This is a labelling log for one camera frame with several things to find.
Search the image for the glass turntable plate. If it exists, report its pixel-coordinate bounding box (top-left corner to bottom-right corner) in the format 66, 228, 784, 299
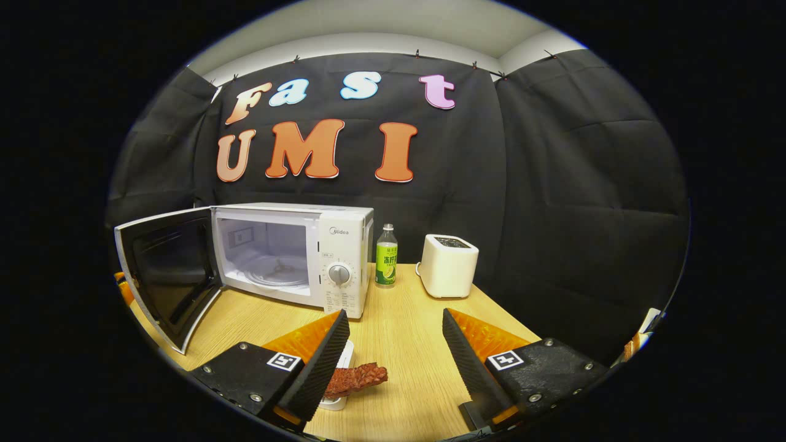
238, 255, 311, 288

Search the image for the red dried meat strip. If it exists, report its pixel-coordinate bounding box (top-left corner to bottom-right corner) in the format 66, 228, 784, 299
322, 362, 389, 400

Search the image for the white microwave oven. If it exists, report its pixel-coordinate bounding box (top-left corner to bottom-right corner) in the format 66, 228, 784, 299
114, 203, 375, 355

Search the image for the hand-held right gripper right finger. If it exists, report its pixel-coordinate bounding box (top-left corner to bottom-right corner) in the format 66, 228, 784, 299
442, 308, 612, 432

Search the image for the small white dish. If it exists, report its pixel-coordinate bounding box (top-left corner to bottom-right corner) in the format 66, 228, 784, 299
316, 339, 356, 411

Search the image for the white toaster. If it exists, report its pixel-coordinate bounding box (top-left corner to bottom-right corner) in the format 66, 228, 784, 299
416, 234, 480, 299

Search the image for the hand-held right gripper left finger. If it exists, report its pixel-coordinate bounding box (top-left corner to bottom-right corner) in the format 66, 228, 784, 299
187, 309, 351, 433

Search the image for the green label drink bottle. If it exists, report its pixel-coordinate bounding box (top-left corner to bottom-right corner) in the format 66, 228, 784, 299
375, 223, 399, 287

